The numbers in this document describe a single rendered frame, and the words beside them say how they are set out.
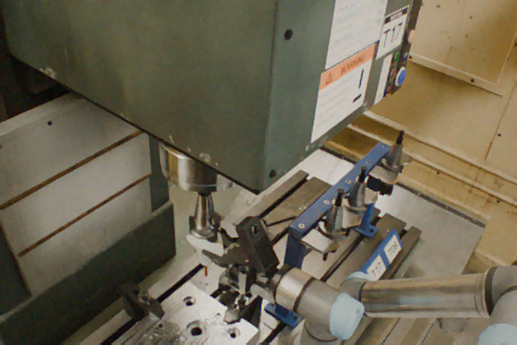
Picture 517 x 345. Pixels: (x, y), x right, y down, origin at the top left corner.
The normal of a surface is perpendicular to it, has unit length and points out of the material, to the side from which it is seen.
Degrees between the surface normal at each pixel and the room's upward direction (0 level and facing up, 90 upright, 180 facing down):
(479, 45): 90
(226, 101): 90
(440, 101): 90
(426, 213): 24
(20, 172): 91
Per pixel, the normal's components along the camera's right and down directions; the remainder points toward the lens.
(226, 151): -0.61, 0.45
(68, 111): 0.79, 0.44
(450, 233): -0.18, -0.53
